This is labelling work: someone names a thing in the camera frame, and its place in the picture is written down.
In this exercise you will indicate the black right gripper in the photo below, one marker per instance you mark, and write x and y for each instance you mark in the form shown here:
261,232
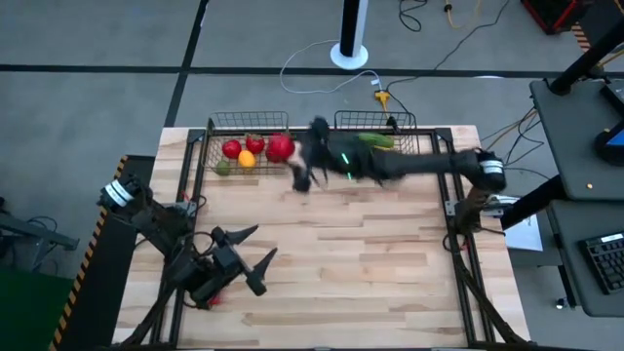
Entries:
336,156

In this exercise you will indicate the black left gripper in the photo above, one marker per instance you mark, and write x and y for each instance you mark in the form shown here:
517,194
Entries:
224,261

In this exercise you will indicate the red tomato green calyx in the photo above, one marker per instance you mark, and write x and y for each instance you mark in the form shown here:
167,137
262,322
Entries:
231,149
280,146
255,144

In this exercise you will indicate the orange yellow fruit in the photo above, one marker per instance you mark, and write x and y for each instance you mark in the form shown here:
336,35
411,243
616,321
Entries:
247,159

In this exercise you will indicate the green cucumber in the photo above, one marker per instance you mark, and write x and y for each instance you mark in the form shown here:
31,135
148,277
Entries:
378,140

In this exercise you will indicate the green round fruit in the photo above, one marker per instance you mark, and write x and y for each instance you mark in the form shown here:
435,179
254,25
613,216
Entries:
222,168

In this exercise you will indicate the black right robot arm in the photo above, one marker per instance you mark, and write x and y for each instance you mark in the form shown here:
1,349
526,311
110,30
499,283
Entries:
429,163

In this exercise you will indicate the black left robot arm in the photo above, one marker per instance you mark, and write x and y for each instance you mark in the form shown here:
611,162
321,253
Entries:
146,214

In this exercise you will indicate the long red chili pepper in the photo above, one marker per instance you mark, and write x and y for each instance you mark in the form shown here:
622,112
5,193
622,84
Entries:
217,300

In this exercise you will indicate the yellow power plug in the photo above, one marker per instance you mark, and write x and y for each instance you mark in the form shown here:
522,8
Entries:
382,97

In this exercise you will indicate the white black pole stand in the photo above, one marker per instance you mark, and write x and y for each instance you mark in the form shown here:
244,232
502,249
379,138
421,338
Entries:
349,57

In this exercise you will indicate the black hazard striped platform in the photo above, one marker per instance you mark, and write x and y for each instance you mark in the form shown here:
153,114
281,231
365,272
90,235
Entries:
97,292

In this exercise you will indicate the grey metal stand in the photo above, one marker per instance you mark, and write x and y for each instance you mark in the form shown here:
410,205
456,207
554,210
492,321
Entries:
34,234

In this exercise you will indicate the black desk leg beam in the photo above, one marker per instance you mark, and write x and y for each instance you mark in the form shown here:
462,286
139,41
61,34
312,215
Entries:
531,202

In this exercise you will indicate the green floor mat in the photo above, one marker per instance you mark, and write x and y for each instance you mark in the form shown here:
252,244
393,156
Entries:
29,312

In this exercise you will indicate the white paper sheet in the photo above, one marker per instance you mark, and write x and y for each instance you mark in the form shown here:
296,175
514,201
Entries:
524,236

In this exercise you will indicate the grey desk top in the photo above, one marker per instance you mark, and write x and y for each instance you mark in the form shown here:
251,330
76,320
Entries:
570,273
560,146

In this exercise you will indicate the red framed black cart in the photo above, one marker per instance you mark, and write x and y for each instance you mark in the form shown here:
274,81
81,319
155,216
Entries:
551,12

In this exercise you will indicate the small white floor object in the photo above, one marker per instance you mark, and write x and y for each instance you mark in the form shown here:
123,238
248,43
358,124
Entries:
560,303

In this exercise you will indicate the black slanted stand beam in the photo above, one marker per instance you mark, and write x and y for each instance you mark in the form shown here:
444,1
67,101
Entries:
590,56

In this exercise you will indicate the black device blue screen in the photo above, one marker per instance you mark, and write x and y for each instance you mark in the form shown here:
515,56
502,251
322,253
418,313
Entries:
607,148

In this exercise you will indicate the black keyboard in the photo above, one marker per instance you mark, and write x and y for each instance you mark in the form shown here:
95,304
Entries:
607,263

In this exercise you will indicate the orange black striped post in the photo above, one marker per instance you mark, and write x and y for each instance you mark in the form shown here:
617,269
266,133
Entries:
580,38

